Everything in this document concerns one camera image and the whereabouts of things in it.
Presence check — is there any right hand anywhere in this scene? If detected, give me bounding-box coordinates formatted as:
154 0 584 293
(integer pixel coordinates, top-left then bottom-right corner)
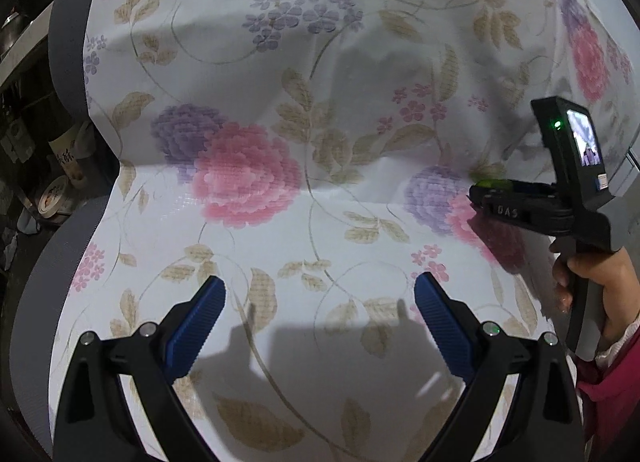
548 235 640 343

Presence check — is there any green plastic bottle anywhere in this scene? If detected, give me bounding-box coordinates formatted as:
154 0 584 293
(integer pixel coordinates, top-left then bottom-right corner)
469 163 506 187

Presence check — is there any white printed bowl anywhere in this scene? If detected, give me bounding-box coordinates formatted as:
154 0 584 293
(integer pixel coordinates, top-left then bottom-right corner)
38 175 75 219

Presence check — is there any grey chair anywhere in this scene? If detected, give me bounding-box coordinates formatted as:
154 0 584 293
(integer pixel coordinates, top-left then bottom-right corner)
9 0 113 461

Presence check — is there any floral tablecloth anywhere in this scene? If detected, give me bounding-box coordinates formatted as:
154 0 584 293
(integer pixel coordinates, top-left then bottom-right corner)
48 0 639 461

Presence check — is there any pink right sleeve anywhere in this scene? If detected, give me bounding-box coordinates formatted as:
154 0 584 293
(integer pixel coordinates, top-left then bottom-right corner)
577 320 639 461

